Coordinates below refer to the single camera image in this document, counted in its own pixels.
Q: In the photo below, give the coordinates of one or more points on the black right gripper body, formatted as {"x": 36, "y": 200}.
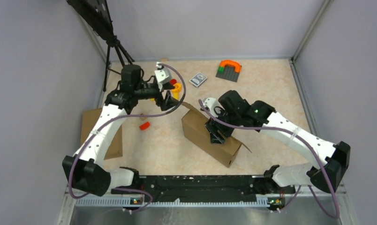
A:
{"x": 214, "y": 127}

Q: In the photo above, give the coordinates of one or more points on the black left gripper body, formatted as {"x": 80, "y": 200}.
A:
{"x": 148, "y": 91}

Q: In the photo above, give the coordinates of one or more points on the large cardboard box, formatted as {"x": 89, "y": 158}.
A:
{"x": 193, "y": 124}

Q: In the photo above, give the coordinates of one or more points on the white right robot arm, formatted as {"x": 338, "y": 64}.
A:
{"x": 327, "y": 162}

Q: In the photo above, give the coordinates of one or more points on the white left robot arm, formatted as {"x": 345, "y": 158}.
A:
{"x": 84, "y": 170}

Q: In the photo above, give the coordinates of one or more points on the blue playing card box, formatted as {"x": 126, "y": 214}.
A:
{"x": 198, "y": 79}

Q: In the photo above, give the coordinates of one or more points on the small folded cardboard box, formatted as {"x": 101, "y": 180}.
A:
{"x": 107, "y": 142}

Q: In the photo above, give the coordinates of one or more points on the yellow oval toy block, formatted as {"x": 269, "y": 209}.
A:
{"x": 176, "y": 90}

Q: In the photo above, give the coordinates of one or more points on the red oval plastic block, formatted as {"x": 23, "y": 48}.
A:
{"x": 173, "y": 81}

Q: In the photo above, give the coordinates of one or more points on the orange rectangular block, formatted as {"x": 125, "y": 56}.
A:
{"x": 144, "y": 126}

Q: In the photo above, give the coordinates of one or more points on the orange arch toy block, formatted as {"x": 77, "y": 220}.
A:
{"x": 231, "y": 63}

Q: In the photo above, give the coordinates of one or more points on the black tripod stand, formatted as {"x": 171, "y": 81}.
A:
{"x": 96, "y": 14}

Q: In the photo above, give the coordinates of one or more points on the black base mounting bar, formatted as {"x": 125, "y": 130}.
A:
{"x": 208, "y": 188}

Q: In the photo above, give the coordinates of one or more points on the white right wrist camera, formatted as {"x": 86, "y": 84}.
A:
{"x": 211, "y": 105}

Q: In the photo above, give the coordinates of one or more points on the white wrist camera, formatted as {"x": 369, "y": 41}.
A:
{"x": 162, "y": 74}
{"x": 211, "y": 105}

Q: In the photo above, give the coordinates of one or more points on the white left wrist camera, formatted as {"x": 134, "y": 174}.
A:
{"x": 162, "y": 74}

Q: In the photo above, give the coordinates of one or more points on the grey lego base plate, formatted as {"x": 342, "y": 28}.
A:
{"x": 228, "y": 74}

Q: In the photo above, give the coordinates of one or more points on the aluminium front rail frame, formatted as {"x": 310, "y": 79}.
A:
{"x": 122, "y": 205}

